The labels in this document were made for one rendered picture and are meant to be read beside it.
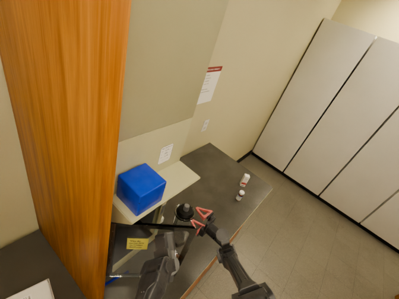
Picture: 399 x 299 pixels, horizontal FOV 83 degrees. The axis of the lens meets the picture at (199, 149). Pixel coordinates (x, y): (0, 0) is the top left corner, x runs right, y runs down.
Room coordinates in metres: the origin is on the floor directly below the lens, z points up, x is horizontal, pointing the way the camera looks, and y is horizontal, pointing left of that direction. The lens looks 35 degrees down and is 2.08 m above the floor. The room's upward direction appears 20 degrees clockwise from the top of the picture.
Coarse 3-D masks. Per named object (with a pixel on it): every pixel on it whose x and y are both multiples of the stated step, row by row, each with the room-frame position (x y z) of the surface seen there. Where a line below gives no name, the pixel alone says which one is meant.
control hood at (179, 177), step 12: (168, 168) 0.63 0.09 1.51; (180, 168) 0.65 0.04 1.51; (168, 180) 0.57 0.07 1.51; (180, 180) 0.59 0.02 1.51; (192, 180) 0.61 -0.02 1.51; (168, 192) 0.52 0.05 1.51; (120, 204) 0.41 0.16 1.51; (156, 204) 0.46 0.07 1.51; (120, 216) 0.39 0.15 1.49; (132, 216) 0.39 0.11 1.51
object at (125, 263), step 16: (128, 224) 0.44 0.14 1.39; (144, 224) 0.45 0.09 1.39; (160, 224) 0.48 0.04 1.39; (176, 240) 0.49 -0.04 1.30; (192, 240) 0.51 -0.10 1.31; (112, 256) 0.42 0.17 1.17; (128, 256) 0.44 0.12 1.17; (144, 256) 0.46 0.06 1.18; (112, 272) 0.43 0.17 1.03; (128, 272) 0.45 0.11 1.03
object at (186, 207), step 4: (184, 204) 0.78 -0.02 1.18; (188, 204) 0.76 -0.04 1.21; (180, 208) 0.75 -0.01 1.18; (184, 208) 0.74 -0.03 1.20; (188, 208) 0.74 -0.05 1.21; (192, 208) 0.78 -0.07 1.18; (180, 212) 0.72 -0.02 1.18; (184, 212) 0.73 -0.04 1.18; (188, 212) 0.74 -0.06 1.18; (192, 212) 0.75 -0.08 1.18; (180, 216) 0.71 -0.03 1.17; (184, 216) 0.71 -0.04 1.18; (188, 216) 0.72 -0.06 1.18; (192, 216) 0.73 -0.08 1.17
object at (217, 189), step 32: (192, 160) 1.46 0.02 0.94; (224, 160) 1.61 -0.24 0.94; (192, 192) 1.11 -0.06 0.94; (224, 192) 1.23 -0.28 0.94; (256, 192) 1.35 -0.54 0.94; (224, 224) 0.95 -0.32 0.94; (0, 256) 0.37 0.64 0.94; (32, 256) 0.41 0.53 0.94; (192, 256) 0.67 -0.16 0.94; (0, 288) 0.27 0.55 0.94; (64, 288) 0.34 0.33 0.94; (128, 288) 0.43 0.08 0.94
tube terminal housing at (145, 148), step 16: (160, 128) 0.57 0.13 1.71; (176, 128) 0.63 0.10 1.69; (128, 144) 0.46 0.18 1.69; (144, 144) 0.52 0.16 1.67; (160, 144) 0.58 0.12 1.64; (176, 144) 0.66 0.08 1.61; (128, 160) 0.47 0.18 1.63; (144, 160) 0.53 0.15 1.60; (176, 160) 0.68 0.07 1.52; (160, 208) 0.71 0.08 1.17
